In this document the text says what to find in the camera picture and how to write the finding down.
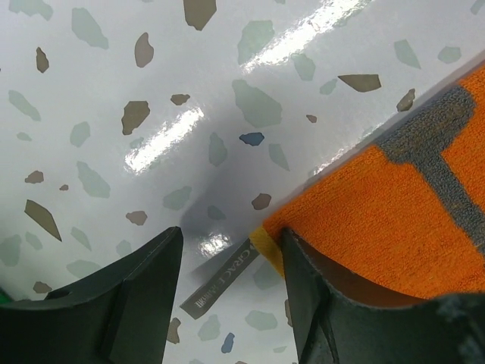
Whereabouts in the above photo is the green plastic tray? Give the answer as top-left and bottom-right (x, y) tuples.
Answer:
(0, 288), (11, 304)

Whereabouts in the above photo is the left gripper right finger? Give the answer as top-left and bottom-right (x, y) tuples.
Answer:
(280, 228), (484, 363)

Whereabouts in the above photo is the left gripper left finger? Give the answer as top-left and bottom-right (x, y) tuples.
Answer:
(1, 227), (183, 364)

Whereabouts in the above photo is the orange yellow patterned towel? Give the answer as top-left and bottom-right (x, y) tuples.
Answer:
(180, 67), (485, 322)

